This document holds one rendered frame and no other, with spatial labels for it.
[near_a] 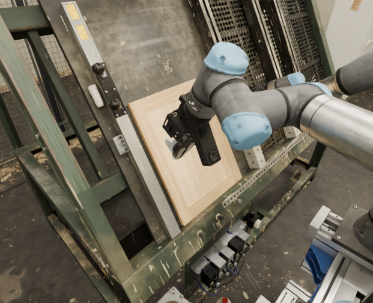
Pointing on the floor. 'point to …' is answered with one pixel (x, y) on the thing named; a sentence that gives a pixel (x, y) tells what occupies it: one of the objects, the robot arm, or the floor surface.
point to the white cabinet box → (354, 29)
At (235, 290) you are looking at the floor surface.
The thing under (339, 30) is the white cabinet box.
